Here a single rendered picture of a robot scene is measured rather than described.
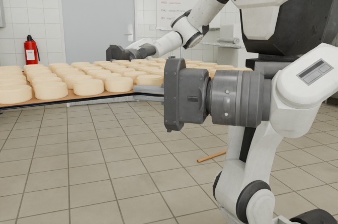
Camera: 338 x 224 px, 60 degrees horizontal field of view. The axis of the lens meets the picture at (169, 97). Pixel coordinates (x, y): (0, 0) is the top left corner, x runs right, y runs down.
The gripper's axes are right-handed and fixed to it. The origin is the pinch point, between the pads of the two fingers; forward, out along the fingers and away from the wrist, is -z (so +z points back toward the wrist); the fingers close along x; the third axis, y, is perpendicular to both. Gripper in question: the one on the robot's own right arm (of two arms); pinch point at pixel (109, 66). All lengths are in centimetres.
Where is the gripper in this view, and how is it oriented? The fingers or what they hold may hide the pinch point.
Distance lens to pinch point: 90.4
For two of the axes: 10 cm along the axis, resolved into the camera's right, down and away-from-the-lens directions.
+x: 0.1, -9.7, -2.2
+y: 9.6, 0.7, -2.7
